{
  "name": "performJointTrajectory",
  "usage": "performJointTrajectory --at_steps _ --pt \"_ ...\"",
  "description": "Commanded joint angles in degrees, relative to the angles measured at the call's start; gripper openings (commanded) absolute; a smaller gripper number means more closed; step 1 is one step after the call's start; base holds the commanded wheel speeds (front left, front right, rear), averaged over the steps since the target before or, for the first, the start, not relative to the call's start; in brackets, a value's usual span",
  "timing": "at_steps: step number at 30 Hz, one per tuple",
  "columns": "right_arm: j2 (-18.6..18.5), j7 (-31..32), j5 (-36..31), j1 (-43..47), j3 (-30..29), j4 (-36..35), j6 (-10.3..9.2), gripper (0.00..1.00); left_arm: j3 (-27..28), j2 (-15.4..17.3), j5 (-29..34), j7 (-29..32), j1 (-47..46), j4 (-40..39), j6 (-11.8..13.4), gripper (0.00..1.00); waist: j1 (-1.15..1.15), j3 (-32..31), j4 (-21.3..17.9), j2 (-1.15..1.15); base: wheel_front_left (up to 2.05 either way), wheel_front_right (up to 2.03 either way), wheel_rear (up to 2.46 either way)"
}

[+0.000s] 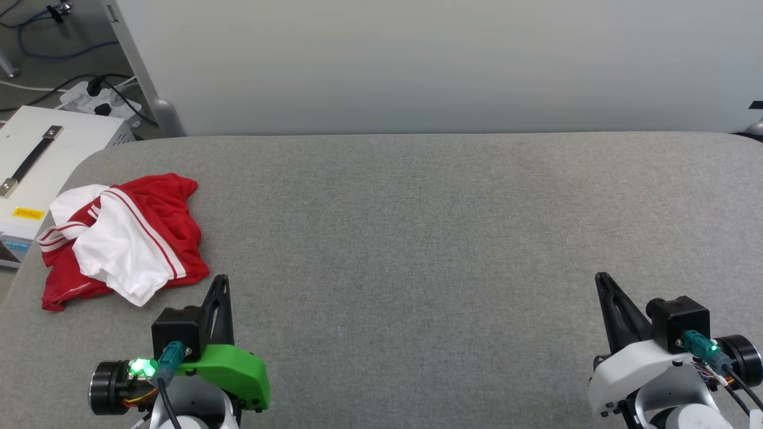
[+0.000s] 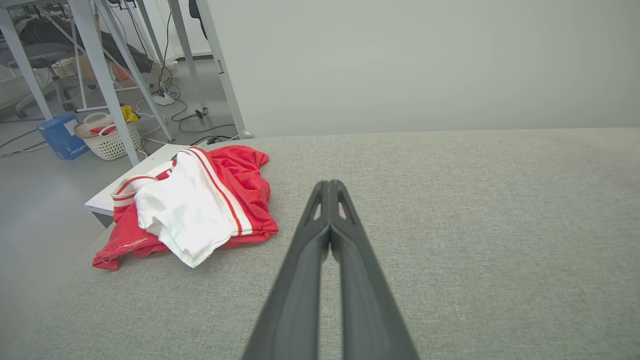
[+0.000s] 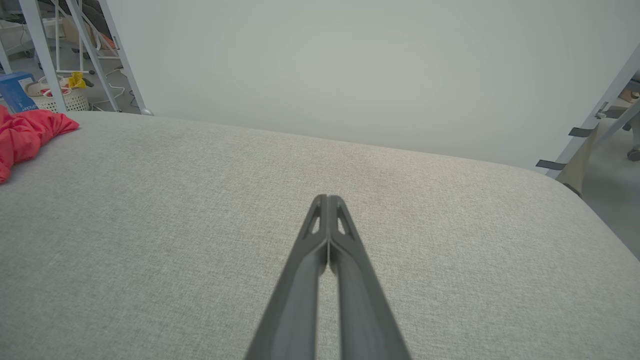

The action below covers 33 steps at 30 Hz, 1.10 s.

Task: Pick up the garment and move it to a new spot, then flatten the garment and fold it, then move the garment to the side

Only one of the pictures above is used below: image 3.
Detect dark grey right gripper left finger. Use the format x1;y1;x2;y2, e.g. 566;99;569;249
245;194;329;360

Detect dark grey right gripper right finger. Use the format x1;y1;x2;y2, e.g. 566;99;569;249
328;195;412;360

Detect red white striped garment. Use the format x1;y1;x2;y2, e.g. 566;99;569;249
0;104;80;185

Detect white backdrop panel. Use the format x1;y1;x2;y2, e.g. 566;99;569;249
102;0;640;174

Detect white perforated laundry basket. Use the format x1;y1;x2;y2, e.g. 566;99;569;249
26;76;90;113

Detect blue cardboard box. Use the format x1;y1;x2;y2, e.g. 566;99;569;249
0;71;40;114

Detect grey diagonal metal frame brace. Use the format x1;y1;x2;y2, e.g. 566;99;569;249
65;0;122;113

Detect grey metal frame leg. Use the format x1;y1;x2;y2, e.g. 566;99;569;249
19;0;68;113

